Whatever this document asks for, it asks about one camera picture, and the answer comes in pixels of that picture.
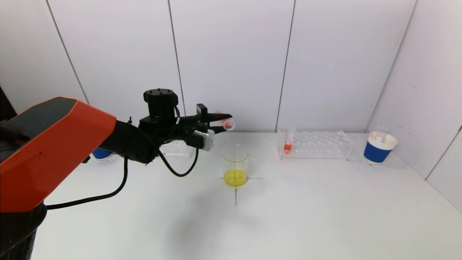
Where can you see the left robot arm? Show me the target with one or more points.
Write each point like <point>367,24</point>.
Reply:
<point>54,144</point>

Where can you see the test tube with yellow pigment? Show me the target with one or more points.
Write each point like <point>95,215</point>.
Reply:
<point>381,137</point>

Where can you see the clear acrylic test tube rack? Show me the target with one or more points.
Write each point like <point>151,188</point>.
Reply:
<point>178,150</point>
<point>317,148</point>

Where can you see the test tube with red pigment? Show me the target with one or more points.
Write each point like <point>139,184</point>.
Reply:
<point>228,124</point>
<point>287,147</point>

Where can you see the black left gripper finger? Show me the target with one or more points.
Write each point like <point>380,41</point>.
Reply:
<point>218,129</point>
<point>220,116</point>

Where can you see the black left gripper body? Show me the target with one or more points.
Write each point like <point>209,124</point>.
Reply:
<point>202,116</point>

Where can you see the clear glass beaker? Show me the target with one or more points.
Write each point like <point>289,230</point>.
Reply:
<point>236,177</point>

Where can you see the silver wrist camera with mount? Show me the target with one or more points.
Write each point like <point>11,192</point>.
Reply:
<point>206,140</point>

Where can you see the blue and white paper cup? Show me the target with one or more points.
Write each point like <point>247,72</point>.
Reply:
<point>375,153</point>
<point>101,154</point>

